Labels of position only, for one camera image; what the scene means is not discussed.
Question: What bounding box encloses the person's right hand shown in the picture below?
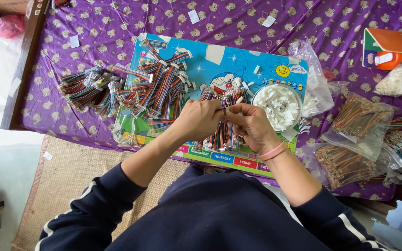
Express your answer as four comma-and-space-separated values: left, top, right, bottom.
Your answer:
224, 103, 285, 156

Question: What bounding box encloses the person's left hand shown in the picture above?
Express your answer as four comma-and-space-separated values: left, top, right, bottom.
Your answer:
171, 99, 225, 143

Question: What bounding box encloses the colourful cartoon board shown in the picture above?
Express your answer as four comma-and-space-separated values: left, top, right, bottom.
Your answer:
113, 33, 310, 179

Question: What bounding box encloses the clear round plastic bowl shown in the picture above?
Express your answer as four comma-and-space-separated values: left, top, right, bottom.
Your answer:
251, 83, 303, 133

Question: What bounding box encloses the heap of white plastic connectors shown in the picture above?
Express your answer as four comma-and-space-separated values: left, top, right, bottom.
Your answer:
254, 86, 301, 130

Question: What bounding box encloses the pink rubber wristband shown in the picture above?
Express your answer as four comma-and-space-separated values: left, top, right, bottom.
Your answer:
257, 141, 288, 162

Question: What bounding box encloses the crumpled clear plastic bag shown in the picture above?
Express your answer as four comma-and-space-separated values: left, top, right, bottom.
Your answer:
112, 116, 146, 148

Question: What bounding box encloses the empty clear plastic bag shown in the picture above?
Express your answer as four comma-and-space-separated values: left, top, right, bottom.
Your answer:
288, 38, 351, 119

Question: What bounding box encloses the navy white-striped sweater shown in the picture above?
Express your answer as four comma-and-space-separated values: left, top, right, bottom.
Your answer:
35, 162, 393, 251

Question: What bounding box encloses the purple animal-print bedsheet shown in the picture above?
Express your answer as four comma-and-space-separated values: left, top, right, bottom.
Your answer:
20, 0, 402, 202

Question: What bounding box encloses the woven straw mat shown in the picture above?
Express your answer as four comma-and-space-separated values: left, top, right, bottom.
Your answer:
11, 134, 192, 251

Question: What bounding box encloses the clear bag of white connectors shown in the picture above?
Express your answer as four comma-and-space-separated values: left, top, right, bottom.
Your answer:
373, 58, 402, 98

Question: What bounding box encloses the orange green notebook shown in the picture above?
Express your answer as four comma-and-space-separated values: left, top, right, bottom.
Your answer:
362, 27, 402, 69

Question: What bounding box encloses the pink plastic bag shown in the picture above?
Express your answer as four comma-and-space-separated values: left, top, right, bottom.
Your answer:
0, 14, 26, 39

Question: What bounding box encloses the cardboard box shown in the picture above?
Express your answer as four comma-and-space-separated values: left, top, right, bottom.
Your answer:
0, 0, 31, 15

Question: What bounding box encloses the pile of bare-ended ribbon cables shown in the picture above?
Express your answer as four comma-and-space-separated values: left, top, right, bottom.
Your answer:
191, 86, 255, 154

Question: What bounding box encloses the pile of connector-fitted ribbon cables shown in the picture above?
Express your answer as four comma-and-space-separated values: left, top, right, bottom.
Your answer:
112, 38, 197, 135

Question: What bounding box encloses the heap of bundled ribbon cables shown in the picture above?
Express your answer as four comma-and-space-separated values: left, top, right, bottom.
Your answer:
57, 66, 125, 120

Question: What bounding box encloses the flat bag of ribbon cables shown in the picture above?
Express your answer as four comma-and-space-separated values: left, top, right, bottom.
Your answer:
313, 142, 399, 192

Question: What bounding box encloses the large bag of ribbon cables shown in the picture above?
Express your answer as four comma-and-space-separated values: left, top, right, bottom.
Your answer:
320, 92, 399, 162

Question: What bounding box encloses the dark wooden bed frame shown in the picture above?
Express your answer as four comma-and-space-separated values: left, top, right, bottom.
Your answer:
0, 0, 52, 132

